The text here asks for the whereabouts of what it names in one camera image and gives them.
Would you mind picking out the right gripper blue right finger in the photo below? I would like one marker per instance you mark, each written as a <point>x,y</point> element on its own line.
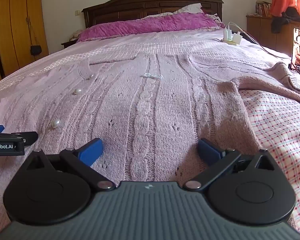
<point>218,160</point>

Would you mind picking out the orange wooden wardrobe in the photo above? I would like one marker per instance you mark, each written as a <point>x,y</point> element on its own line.
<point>21,26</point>

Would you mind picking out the magenta quilted pillow cover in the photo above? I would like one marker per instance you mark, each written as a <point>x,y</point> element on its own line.
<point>174,22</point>

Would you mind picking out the power strip with white chargers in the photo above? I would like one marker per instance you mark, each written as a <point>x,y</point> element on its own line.
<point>232,38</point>

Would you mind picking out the pink knitted cardigan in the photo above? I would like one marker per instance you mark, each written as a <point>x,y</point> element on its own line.
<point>145,119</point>

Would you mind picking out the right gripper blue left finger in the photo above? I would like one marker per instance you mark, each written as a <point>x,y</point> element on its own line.
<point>79,161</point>

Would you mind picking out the books on cabinet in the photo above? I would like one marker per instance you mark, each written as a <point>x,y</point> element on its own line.
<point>262,8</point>

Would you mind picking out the pink checkered bed sheet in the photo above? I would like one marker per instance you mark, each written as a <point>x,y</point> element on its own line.
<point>277,129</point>

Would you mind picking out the white pillow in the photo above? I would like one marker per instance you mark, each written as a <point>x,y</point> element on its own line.
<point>192,9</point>

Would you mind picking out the black clothes on cabinet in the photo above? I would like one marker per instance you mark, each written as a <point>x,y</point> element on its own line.
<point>290,15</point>

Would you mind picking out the small black shoulder bag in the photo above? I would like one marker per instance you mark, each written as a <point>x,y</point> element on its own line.
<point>35,50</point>

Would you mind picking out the dark wooden headboard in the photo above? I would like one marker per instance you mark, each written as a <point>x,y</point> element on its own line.
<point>123,10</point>

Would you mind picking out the wooden side cabinet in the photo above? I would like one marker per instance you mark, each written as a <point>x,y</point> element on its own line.
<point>260,29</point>

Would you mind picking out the dark wooden nightstand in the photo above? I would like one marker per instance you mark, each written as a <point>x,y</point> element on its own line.
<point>69,43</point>

